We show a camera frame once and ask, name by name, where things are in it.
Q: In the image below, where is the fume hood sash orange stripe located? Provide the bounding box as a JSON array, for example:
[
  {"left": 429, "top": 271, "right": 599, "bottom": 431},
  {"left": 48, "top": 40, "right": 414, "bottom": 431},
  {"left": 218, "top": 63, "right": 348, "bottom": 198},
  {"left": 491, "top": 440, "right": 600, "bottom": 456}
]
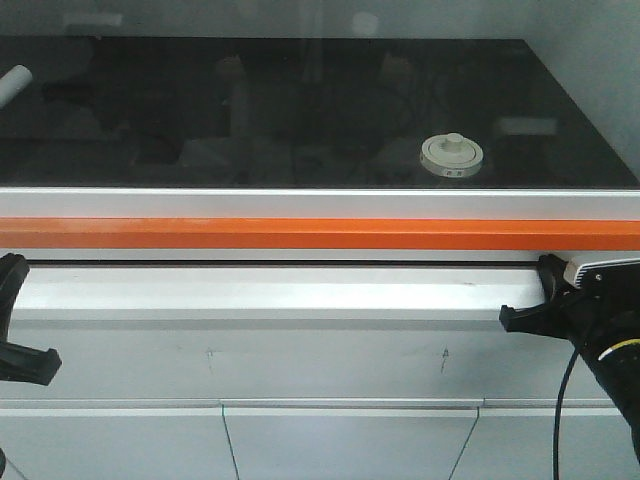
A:
[{"left": 0, "top": 0, "right": 640, "bottom": 264}]

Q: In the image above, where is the white base cabinet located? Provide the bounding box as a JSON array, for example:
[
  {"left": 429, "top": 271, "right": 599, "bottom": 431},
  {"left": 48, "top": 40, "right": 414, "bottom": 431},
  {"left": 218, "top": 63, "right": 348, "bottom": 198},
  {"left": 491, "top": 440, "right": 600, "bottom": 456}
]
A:
[{"left": 1, "top": 262, "right": 639, "bottom": 479}]

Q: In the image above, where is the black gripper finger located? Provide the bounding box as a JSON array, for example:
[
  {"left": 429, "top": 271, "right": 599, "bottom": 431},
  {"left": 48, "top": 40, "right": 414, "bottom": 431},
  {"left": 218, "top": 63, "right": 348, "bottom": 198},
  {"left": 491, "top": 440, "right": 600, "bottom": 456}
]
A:
[
  {"left": 0, "top": 253, "right": 30, "bottom": 342},
  {"left": 1, "top": 342, "right": 61, "bottom": 385}
]

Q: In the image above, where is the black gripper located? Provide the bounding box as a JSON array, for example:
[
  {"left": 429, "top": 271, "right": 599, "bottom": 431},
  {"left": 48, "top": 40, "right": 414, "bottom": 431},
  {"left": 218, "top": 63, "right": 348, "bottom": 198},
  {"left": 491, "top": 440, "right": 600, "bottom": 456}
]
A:
[{"left": 499, "top": 254, "right": 639, "bottom": 363}]

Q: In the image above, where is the black camera cable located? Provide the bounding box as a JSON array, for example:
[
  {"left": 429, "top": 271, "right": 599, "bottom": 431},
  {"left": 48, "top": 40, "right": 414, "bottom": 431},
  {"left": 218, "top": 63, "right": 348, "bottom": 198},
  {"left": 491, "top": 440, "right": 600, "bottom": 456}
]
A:
[{"left": 549, "top": 344, "right": 584, "bottom": 480}]

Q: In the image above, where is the glass jar with white lid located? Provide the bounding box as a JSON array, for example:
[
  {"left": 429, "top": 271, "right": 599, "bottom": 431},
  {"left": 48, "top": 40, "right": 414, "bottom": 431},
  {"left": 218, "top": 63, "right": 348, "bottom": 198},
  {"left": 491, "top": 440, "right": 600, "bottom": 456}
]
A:
[{"left": 420, "top": 133, "right": 484, "bottom": 179}]

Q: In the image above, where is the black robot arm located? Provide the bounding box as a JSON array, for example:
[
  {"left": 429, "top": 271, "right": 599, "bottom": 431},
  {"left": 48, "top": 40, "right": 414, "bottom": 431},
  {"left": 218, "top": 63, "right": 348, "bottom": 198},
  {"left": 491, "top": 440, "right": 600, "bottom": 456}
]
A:
[{"left": 499, "top": 254, "right": 639, "bottom": 479}]

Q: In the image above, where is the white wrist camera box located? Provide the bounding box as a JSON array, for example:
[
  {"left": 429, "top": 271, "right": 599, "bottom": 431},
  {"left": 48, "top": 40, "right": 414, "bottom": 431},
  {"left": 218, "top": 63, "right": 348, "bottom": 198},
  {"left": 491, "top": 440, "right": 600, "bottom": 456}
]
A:
[{"left": 563, "top": 252, "right": 639, "bottom": 289}]

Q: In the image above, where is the white plastic pipe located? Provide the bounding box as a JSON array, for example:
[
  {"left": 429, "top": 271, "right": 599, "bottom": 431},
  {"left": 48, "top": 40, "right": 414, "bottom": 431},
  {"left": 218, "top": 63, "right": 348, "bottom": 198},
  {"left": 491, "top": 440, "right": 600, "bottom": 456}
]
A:
[{"left": 0, "top": 65, "right": 33, "bottom": 108}]

